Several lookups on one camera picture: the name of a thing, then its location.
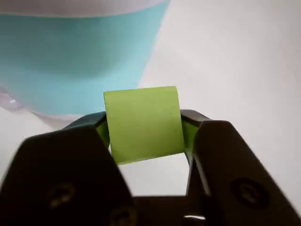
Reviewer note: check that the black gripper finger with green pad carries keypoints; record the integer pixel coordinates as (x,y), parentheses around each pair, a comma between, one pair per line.
(58,176)
(235,164)

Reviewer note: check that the green lego block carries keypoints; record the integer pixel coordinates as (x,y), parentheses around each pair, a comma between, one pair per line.
(143,124)

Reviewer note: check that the teal whale-shaped bin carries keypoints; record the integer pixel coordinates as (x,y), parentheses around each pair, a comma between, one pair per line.
(70,58)

